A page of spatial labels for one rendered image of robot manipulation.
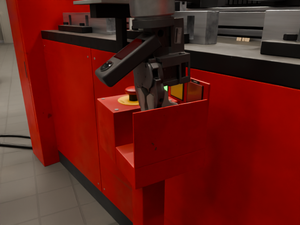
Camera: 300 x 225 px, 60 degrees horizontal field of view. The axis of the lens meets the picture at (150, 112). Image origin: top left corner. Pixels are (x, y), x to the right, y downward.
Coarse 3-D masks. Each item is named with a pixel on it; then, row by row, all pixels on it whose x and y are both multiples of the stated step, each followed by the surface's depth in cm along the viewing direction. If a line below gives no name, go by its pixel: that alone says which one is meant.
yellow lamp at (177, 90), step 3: (180, 84) 56; (171, 87) 59; (174, 87) 58; (177, 87) 57; (180, 87) 56; (171, 90) 59; (174, 90) 58; (177, 90) 57; (180, 90) 56; (171, 93) 59; (174, 93) 58; (177, 93) 57; (180, 93) 56; (177, 96) 58; (180, 96) 56
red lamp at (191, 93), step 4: (188, 84) 53; (192, 84) 52; (196, 84) 51; (188, 88) 53; (192, 88) 52; (196, 88) 51; (200, 88) 50; (188, 92) 54; (192, 92) 52; (196, 92) 51; (200, 92) 50; (188, 96) 54; (192, 96) 53; (196, 96) 51; (200, 96) 50; (188, 100) 54; (192, 100) 53; (196, 100) 52
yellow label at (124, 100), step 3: (123, 96) 61; (126, 96) 61; (120, 99) 59; (123, 99) 59; (126, 99) 59; (120, 102) 57; (123, 102) 57; (126, 102) 57; (129, 102) 57; (132, 102) 57; (135, 102) 57
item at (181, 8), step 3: (177, 3) 84; (180, 3) 84; (183, 3) 85; (186, 3) 85; (177, 6) 84; (180, 6) 84; (183, 6) 85; (177, 9) 85; (180, 9) 84; (183, 9) 85
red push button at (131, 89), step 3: (129, 87) 57; (132, 87) 57; (126, 90) 56; (129, 90) 56; (132, 90) 56; (126, 93) 57; (129, 93) 56; (132, 93) 56; (135, 93) 56; (129, 96) 57; (132, 96) 57; (135, 96) 57; (129, 99) 58; (132, 99) 57; (135, 99) 57
